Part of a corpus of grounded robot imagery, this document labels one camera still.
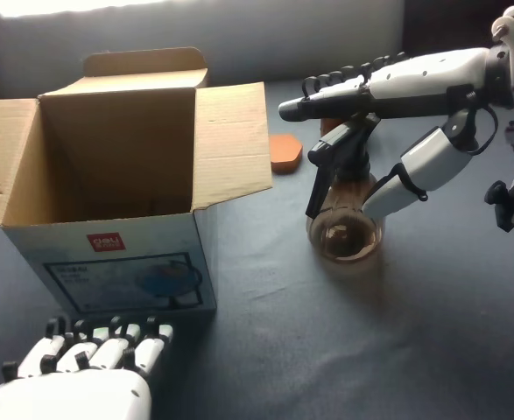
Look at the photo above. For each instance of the clear glass jar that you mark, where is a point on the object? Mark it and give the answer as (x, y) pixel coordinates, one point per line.
(348, 245)

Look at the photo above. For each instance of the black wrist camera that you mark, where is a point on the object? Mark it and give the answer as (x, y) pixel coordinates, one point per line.
(504, 205)

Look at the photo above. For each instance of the open cardboard box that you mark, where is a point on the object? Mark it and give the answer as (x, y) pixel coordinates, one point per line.
(230, 140)

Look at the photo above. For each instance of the grey table cloth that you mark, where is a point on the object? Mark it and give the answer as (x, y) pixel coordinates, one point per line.
(283, 341)

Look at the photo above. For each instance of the chocolate cake toy with strawberry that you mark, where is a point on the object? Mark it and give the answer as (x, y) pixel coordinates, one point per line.
(328, 127)

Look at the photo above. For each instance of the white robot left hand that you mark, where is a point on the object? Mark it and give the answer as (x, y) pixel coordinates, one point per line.
(72, 394)

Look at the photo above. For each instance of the orange hexagon block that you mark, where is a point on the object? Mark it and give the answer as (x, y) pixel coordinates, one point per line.
(286, 151)

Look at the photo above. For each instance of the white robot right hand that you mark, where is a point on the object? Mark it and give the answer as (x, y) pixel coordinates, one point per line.
(414, 83)

